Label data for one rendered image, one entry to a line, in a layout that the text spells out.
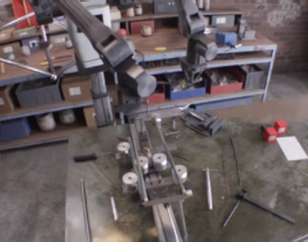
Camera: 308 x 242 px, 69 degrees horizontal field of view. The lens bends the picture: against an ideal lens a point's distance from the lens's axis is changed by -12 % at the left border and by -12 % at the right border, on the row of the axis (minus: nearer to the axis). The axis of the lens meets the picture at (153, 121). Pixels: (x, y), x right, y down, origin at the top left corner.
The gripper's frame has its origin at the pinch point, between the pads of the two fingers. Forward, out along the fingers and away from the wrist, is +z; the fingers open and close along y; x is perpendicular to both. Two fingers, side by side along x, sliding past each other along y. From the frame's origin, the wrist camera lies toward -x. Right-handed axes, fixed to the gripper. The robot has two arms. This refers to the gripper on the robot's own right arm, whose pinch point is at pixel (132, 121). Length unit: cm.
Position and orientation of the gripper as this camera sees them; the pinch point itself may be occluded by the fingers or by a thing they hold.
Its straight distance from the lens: 79.0
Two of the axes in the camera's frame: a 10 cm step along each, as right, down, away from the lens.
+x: -1.9, -6.1, 7.7
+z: 0.3, 7.8, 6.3
